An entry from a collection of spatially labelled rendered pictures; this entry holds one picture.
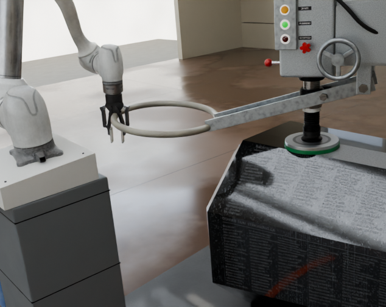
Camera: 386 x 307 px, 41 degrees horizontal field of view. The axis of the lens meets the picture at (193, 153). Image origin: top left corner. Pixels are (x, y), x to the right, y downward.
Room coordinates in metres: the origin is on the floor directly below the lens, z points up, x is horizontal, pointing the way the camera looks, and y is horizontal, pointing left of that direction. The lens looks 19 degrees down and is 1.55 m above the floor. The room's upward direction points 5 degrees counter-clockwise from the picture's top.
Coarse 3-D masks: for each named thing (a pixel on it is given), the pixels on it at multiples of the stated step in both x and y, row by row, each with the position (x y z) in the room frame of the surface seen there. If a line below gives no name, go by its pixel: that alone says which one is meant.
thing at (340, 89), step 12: (372, 72) 1.92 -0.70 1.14; (324, 84) 2.00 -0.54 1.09; (336, 84) 1.97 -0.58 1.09; (348, 84) 1.85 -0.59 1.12; (372, 84) 1.81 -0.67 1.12; (288, 96) 2.05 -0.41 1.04; (300, 96) 1.92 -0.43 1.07; (312, 96) 1.90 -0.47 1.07; (324, 96) 1.87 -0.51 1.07; (336, 96) 1.87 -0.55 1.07; (348, 96) 1.85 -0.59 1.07; (240, 108) 2.14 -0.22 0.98; (252, 108) 2.00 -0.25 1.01; (264, 108) 1.98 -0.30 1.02; (276, 108) 1.96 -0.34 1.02; (288, 108) 1.94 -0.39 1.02; (300, 108) 1.92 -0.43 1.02; (216, 120) 2.06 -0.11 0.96; (228, 120) 2.04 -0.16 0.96; (240, 120) 2.02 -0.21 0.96; (252, 120) 2.00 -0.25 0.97
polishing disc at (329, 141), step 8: (288, 136) 2.02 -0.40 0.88; (296, 136) 2.01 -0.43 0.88; (328, 136) 1.98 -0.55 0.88; (336, 136) 1.97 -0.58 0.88; (288, 144) 1.93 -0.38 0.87; (296, 144) 1.91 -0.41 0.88; (304, 144) 1.90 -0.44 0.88; (312, 144) 1.90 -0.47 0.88; (320, 144) 1.89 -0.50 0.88; (328, 144) 1.88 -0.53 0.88; (336, 144) 1.89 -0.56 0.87
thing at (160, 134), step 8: (136, 104) 2.40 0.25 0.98; (144, 104) 2.42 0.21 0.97; (152, 104) 2.43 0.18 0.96; (160, 104) 2.44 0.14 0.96; (168, 104) 2.44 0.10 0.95; (176, 104) 2.44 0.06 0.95; (184, 104) 2.43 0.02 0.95; (192, 104) 2.41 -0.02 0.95; (200, 104) 2.39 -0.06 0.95; (208, 112) 2.32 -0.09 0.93; (216, 112) 2.25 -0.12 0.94; (112, 120) 2.16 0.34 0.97; (120, 128) 2.07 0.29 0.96; (128, 128) 2.04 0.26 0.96; (192, 128) 2.03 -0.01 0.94; (200, 128) 2.04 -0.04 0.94; (208, 128) 2.07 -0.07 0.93; (144, 136) 2.00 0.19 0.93; (152, 136) 1.99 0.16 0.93; (160, 136) 1.99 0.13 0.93; (168, 136) 1.99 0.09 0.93; (176, 136) 1.99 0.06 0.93
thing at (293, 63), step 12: (300, 0) 1.87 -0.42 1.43; (312, 0) 1.85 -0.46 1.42; (324, 0) 1.84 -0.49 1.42; (300, 12) 1.87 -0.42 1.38; (312, 12) 1.85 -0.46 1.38; (324, 12) 1.84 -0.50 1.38; (312, 24) 1.85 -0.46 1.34; (324, 24) 1.84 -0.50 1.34; (312, 36) 1.85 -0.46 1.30; (324, 36) 1.84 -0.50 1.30; (312, 48) 1.85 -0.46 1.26; (288, 60) 1.89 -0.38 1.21; (300, 60) 1.87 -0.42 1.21; (312, 60) 1.85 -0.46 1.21; (324, 60) 1.84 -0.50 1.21; (288, 72) 1.89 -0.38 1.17; (300, 72) 1.87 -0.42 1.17; (312, 72) 1.85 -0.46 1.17
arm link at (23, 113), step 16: (16, 96) 1.90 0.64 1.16; (32, 96) 1.92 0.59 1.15; (0, 112) 1.97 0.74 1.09; (16, 112) 1.88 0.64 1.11; (32, 112) 1.90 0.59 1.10; (16, 128) 1.88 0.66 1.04; (32, 128) 1.89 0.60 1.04; (48, 128) 1.94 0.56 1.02; (16, 144) 1.90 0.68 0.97; (32, 144) 1.89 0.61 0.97
